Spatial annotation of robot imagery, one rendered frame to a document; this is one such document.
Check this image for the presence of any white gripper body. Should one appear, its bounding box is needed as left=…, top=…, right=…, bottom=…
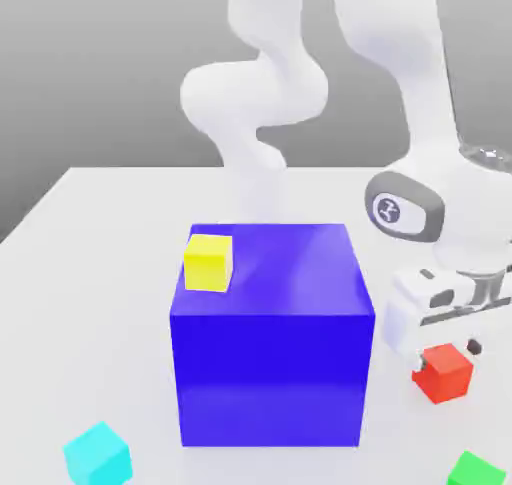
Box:
left=382, top=292, right=512, bottom=359

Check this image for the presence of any small red cube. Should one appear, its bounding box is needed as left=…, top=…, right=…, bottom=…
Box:
left=411, top=342, right=476, bottom=406

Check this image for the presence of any small green cube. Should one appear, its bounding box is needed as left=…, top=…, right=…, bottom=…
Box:
left=446, top=449, right=508, bottom=485

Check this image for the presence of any small yellow cube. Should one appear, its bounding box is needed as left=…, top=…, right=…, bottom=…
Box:
left=183, top=233, right=234, bottom=294

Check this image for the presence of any small cyan cube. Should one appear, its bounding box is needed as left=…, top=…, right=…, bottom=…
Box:
left=62, top=420, right=134, bottom=485

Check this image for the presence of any large blue box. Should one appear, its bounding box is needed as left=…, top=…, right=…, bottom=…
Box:
left=168, top=222, right=377, bottom=449

